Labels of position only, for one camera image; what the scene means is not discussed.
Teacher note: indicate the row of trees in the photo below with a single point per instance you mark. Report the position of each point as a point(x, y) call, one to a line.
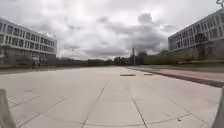
point(100, 62)

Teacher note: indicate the dark ground grate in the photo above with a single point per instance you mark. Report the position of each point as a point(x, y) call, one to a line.
point(127, 75)

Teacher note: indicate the slim distant tower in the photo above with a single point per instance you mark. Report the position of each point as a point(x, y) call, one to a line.
point(133, 56)

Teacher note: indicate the pale concrete slab plaza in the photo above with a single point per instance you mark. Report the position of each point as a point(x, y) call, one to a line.
point(106, 96)

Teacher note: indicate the dark low kerb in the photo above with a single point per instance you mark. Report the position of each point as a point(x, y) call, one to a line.
point(186, 78)

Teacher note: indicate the white building with window rows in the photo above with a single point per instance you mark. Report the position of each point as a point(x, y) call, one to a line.
point(23, 41)

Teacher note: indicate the grey building with window grid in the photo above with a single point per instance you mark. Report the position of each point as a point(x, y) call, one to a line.
point(203, 35)

